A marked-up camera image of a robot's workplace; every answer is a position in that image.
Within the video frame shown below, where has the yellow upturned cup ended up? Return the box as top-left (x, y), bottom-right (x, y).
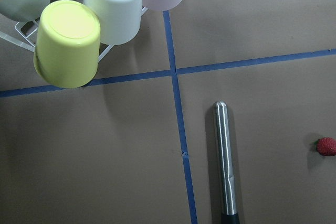
top-left (34, 0), bottom-right (100, 89)

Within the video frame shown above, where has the steel muddler black tip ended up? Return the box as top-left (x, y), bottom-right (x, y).
top-left (213, 101), bottom-right (240, 223)

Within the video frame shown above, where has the white upturned cup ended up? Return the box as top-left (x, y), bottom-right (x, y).
top-left (83, 0), bottom-right (142, 45)

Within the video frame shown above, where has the red strawberry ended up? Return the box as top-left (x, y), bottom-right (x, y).
top-left (314, 137), bottom-right (335, 156)

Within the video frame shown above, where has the white wire cup rack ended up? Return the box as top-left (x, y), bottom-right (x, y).
top-left (0, 0), bottom-right (148, 63)

